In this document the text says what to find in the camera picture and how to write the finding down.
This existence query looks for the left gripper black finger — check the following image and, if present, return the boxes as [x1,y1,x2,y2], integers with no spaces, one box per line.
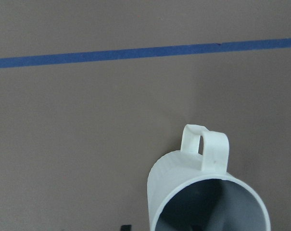
[120,224,131,231]

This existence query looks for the white mug with handle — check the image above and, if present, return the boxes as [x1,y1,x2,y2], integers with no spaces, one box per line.
[147,124,271,231]

